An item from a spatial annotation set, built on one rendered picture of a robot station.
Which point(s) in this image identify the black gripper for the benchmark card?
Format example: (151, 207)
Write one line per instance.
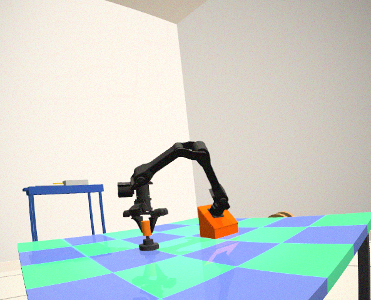
(154, 215)

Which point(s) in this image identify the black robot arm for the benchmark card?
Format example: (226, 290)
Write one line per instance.
(142, 175)

